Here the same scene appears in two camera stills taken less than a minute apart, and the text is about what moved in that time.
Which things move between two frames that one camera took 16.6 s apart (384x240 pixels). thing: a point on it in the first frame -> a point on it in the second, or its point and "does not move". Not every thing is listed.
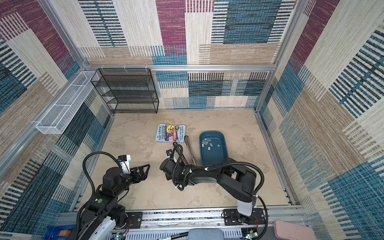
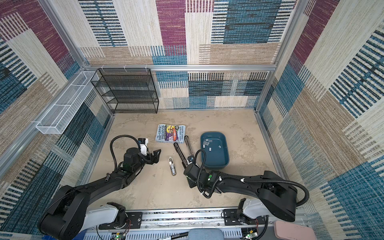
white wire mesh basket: [62, 113] does not move
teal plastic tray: [213, 148] does not move
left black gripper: [137, 179] -> [155, 157]
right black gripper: [168, 177] -> [191, 183]
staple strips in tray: [205, 142] does not move
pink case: [287, 230] does not move
